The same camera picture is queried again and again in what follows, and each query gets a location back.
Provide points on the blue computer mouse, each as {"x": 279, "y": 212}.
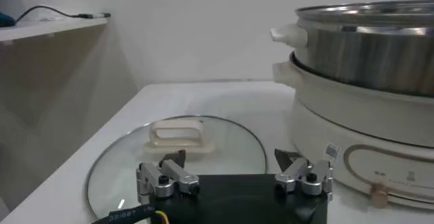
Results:
{"x": 5, "y": 20}

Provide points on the cream electric cooker base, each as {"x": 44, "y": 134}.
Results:
{"x": 339, "y": 116}

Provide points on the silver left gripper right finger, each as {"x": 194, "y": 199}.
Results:
{"x": 315, "y": 174}

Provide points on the round glass pot lid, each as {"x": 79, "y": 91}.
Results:
{"x": 223, "y": 140}

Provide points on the white side desk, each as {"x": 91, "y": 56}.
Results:
{"x": 44, "y": 28}

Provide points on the small grey plugged device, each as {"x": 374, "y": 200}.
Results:
{"x": 101, "y": 15}

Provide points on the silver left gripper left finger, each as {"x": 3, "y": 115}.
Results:
{"x": 152, "y": 178}

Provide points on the stainless steel steamer basket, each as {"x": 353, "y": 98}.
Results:
{"x": 366, "y": 52}

